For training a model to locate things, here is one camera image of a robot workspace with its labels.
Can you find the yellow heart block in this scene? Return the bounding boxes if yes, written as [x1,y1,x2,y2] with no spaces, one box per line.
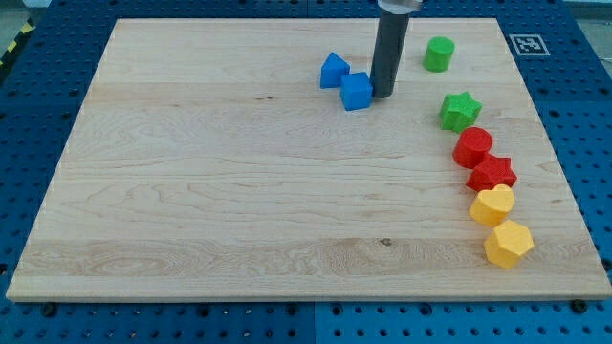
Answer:
[469,184,514,227]

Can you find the blue cube block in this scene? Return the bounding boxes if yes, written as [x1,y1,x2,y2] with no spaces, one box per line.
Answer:
[340,72,373,111]

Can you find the light wooden board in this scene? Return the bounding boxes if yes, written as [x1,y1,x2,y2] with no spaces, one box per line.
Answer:
[7,18,611,303]

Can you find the blue triangle block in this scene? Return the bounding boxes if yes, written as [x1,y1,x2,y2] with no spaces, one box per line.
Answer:
[319,52,350,89]

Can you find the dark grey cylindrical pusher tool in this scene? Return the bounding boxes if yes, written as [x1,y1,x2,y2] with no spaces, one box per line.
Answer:
[370,10,409,98]

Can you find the green star block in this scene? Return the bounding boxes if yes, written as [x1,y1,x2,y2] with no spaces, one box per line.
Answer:
[440,92,483,134]

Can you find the red cylinder block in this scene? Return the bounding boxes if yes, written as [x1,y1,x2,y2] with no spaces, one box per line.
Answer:
[452,126,493,169]

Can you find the green cylinder block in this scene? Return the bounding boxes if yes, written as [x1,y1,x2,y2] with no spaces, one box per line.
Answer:
[423,36,455,73]

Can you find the red star block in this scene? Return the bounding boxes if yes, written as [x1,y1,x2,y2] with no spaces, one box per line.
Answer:
[466,154,517,192]

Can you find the yellow hexagon block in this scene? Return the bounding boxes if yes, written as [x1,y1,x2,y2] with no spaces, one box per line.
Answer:
[484,220,535,269]

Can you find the white fiducial marker tag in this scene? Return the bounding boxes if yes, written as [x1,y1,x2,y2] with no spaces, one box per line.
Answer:
[510,33,550,56]

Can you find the silver tool mount collar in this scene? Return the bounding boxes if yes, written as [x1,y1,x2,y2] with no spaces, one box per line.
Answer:
[377,0,423,15]

